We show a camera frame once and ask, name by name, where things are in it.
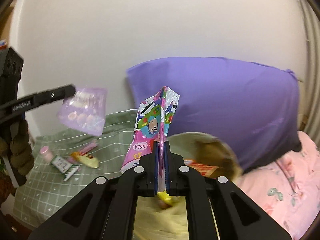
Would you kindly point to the pink plastic bottle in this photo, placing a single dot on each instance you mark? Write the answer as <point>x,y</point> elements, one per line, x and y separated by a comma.
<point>46,153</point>

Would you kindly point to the purple translucent packet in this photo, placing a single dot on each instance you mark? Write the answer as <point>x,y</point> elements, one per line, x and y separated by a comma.
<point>82,115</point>

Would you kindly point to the purple pillow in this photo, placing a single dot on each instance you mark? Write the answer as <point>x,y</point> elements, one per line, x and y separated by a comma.
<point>225,105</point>

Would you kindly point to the yellow plastic bag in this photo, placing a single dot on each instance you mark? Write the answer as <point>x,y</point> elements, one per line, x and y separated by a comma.
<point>200,145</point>

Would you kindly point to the small pink wrapper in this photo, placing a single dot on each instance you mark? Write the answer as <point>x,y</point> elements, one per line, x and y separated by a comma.
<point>88,147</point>

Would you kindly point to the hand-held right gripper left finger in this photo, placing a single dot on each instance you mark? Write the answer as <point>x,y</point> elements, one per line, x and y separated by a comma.
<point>157,170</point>

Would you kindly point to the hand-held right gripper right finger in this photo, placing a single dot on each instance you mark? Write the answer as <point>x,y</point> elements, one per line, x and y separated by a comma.
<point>167,170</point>

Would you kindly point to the pink floral blanket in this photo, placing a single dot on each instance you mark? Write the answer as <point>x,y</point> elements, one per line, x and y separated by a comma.
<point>287,185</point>

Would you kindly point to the pink cartoon print wrapper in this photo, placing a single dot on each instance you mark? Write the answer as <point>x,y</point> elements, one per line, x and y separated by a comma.
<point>150,125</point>

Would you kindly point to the green and white carton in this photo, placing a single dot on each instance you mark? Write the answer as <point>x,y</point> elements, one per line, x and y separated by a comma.
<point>63,166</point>

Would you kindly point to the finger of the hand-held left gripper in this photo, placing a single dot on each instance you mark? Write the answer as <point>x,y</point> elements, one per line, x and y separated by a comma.
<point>45,97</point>

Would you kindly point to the green checked bed sheet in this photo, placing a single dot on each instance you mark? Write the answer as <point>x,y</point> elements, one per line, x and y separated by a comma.
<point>50,192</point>

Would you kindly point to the person's left hand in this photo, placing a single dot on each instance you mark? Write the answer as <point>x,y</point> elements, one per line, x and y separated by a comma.
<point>21,152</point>

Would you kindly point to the yellow snack packet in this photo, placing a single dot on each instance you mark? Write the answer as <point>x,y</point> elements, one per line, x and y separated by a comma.
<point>86,160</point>

